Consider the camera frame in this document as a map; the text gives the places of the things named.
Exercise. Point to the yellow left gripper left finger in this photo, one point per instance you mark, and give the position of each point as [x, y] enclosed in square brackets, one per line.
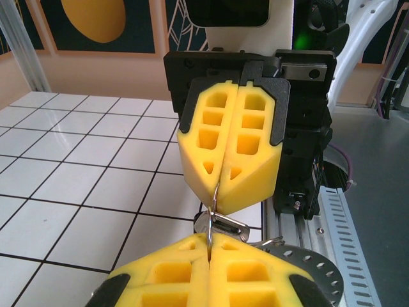
[166, 275]

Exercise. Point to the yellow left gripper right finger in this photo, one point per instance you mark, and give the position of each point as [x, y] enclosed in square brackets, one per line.
[255, 275]

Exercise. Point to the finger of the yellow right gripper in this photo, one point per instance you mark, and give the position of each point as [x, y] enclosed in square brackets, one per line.
[255, 172]
[195, 160]

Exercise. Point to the black-headed key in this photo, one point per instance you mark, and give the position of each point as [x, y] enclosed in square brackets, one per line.
[230, 227]

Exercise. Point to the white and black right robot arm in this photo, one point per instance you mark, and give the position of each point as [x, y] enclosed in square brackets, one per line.
[367, 32]

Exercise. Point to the long aluminium base rail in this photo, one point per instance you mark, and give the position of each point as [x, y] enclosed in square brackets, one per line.
[287, 225]

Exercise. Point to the aluminium corner post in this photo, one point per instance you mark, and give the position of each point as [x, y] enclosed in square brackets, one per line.
[22, 48]

